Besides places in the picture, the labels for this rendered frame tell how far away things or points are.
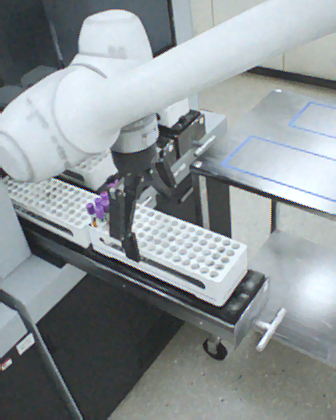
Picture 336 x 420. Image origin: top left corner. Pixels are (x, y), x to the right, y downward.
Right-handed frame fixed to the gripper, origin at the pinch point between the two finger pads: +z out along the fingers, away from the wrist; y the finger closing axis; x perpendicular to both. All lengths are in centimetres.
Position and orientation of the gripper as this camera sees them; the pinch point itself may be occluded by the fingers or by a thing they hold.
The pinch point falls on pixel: (149, 232)
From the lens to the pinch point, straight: 93.2
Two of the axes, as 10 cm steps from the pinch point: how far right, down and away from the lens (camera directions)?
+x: -8.2, -2.8, 5.0
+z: 1.1, 7.8, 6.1
